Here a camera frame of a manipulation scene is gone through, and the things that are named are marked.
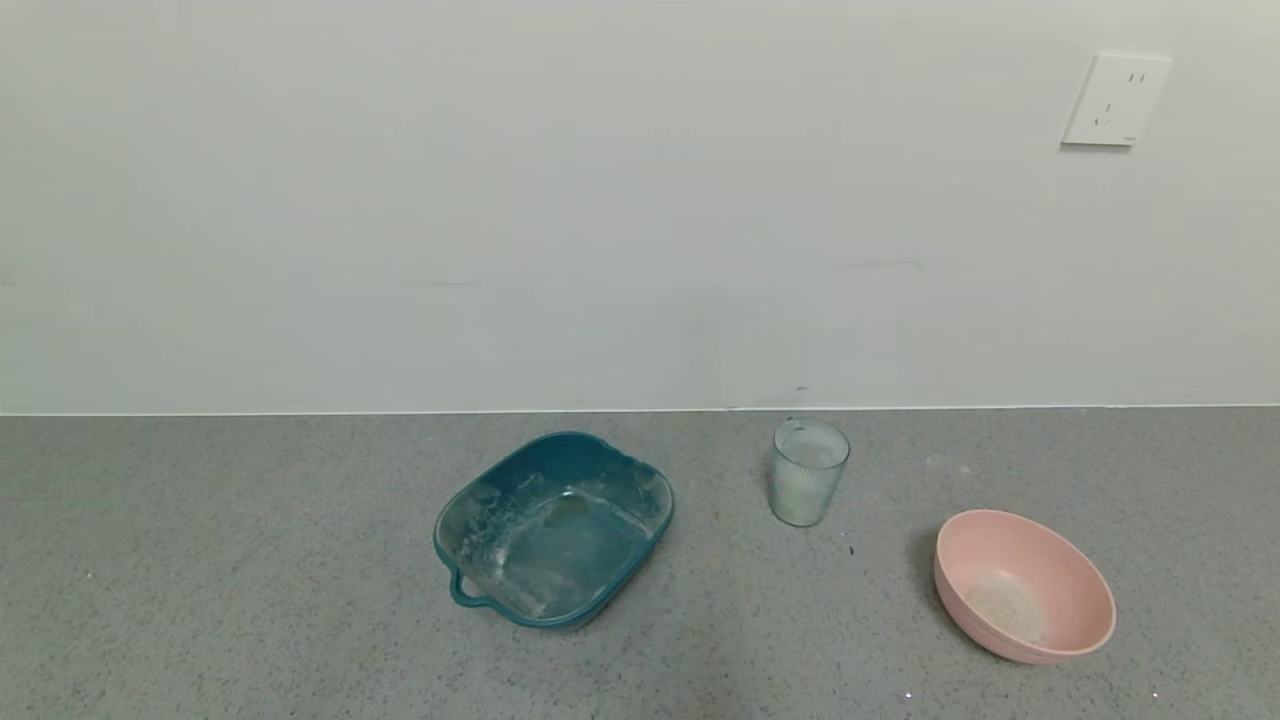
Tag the pink bowl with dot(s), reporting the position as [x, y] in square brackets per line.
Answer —
[1040, 560]

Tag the white wall socket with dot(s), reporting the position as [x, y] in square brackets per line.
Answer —
[1116, 100]

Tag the clear ribbed plastic cup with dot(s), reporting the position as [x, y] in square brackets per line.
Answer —
[808, 480]

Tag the beige speckled powder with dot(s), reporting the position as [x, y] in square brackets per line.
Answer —
[1005, 610]

